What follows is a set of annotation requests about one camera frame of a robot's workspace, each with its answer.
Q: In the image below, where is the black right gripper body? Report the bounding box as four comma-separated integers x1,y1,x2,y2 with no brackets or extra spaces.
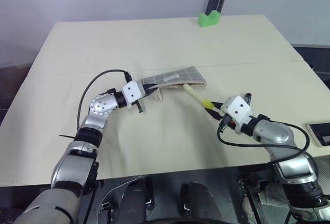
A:
218,113,236,132

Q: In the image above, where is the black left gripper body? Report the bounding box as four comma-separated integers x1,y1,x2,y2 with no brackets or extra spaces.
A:
140,83,153,98

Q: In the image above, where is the yellow highlighter pen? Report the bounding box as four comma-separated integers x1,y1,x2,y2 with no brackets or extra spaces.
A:
183,84,215,110

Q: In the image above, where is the grey grid pencil pouch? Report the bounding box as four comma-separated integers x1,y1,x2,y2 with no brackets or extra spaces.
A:
138,66,208,103

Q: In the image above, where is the white mesh fabric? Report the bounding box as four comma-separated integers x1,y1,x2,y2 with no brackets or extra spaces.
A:
257,181,291,208

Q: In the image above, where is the dark rounded robot leg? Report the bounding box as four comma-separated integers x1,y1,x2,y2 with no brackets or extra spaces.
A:
119,180,153,224
178,180,220,222

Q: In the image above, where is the green notched foam block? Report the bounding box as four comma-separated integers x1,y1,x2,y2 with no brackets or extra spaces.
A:
197,10,221,28

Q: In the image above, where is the white-framed tablet device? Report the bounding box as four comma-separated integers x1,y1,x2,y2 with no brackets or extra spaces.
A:
305,122,330,147

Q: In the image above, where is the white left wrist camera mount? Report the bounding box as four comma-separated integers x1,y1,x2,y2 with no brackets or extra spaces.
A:
121,80,146,107

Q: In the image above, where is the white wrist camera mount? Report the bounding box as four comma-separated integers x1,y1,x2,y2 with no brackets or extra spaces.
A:
121,80,146,107
221,95,254,134

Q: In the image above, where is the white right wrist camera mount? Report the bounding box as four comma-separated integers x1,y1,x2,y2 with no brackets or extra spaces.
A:
221,95,254,134

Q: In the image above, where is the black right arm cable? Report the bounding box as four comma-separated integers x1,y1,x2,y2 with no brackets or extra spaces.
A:
217,119,310,163

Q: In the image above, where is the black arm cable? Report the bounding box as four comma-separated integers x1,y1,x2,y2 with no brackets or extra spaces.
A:
76,69,133,135
217,119,310,163

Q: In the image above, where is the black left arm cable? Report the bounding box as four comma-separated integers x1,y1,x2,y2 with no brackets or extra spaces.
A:
76,69,133,135

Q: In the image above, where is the thin white cable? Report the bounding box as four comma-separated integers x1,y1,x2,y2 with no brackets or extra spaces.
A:
99,175,145,209

